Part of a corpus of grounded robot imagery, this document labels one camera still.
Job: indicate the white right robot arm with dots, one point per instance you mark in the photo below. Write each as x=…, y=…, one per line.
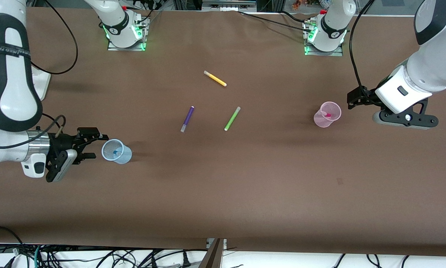
x=10, y=74

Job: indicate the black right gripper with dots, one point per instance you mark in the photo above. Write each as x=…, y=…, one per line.
x=60, y=144

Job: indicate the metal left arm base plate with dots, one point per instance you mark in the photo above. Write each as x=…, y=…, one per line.
x=338, y=52

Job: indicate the dark table support post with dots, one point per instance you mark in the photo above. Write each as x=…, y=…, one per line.
x=212, y=257

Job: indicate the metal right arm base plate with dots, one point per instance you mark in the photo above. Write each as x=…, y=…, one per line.
x=141, y=41

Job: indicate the pink marker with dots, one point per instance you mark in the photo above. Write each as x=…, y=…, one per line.
x=327, y=115

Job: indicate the blue marker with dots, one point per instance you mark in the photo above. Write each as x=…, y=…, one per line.
x=117, y=152

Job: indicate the translucent pink cup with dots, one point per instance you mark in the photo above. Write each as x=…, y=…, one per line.
x=321, y=121

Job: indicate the purple marker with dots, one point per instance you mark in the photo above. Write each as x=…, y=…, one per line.
x=187, y=118

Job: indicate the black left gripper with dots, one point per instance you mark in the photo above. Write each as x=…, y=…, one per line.
x=361, y=96

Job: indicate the translucent blue cup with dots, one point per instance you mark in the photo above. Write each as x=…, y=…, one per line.
x=126, y=155

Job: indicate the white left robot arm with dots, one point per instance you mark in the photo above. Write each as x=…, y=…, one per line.
x=431, y=67

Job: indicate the yellow marker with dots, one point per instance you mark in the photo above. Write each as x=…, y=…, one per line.
x=215, y=78

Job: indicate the white lamp stand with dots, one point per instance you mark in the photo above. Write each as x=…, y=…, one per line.
x=44, y=85

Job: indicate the green marker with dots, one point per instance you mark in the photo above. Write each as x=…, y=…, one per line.
x=232, y=119

